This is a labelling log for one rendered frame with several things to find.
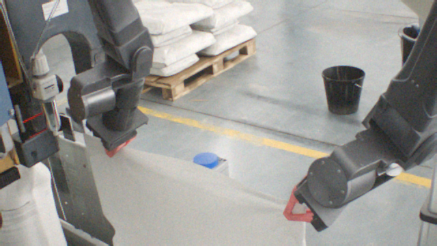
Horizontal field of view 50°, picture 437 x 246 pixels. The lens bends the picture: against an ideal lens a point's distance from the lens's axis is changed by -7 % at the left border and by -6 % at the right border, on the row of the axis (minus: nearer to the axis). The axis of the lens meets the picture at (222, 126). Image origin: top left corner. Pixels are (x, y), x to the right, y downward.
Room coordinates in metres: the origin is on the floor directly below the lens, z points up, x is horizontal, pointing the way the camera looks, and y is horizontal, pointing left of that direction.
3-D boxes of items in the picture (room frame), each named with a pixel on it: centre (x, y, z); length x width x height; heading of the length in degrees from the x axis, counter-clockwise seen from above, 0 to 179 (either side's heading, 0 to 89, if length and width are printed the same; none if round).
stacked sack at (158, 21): (3.81, 0.32, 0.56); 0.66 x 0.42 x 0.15; 141
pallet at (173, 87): (4.17, 0.31, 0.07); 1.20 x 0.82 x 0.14; 143
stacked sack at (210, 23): (4.29, -0.04, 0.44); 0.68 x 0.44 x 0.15; 141
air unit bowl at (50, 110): (0.81, 0.31, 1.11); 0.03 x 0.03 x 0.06
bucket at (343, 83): (3.04, -0.84, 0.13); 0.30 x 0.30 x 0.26
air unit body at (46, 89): (0.82, 0.31, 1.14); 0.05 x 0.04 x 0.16; 141
